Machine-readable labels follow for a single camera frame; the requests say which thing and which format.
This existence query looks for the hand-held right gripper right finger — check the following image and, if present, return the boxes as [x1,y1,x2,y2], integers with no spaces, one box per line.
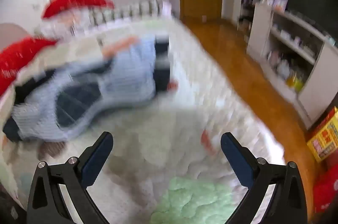
[220,132,308,224]

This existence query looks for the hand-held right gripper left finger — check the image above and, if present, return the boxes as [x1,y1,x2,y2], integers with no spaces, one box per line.
[26,131,114,224]

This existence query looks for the navy striped pants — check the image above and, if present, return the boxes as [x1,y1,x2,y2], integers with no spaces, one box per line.
[3,35,175,143]

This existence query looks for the heart print quilt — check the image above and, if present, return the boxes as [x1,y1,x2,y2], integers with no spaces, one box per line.
[0,17,286,224]

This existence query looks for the yellow box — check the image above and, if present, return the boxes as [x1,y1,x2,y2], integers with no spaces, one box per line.
[306,106,338,163]

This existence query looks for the red bag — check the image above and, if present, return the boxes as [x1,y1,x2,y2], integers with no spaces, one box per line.
[313,161,338,214]

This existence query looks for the yellow bottle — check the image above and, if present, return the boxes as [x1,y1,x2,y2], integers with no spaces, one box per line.
[286,73,305,91]

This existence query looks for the white shelf unit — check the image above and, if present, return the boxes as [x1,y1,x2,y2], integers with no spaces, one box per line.
[245,2,338,130]

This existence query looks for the large red pillow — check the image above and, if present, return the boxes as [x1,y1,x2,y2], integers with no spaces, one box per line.
[0,37,57,97]

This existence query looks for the floral pillow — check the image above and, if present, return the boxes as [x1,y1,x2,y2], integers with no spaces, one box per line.
[34,10,89,38]

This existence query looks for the green white-spotted bolster pillow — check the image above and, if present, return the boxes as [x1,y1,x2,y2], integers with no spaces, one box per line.
[89,0,173,27]

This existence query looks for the dark cluttered rack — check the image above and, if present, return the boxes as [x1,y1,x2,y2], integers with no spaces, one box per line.
[238,0,270,32]

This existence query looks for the small red pillow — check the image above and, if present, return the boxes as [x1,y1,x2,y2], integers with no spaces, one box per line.
[42,0,116,20]

